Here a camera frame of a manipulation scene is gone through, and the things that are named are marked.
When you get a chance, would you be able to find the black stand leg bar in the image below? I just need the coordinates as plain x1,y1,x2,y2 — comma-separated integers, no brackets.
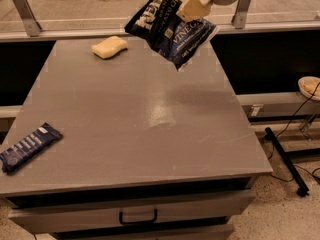
265,127,309,197

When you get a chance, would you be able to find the black drawer handle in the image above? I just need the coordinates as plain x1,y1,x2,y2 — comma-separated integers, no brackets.
118,209,158,226

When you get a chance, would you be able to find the blue chip bag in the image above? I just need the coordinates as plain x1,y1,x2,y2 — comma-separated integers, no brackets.
125,0,218,70

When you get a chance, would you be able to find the yellow sponge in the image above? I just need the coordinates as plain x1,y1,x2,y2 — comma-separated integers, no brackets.
91,36,128,59

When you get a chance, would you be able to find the dark blue snack bar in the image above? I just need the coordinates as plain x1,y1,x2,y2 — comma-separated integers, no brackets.
0,123,63,174

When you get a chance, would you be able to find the white round plate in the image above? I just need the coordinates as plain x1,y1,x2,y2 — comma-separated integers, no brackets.
298,76,320,101

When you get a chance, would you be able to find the left metal railing bracket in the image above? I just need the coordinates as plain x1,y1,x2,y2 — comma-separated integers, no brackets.
12,0,42,37

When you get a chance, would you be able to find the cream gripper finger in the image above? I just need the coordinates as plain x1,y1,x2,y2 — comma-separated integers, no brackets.
177,0,213,22

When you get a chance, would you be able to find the black floor cable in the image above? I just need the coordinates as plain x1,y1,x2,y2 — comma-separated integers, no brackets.
266,80,320,186

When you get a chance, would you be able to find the grey drawer cabinet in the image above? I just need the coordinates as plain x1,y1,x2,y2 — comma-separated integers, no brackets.
0,38,271,240

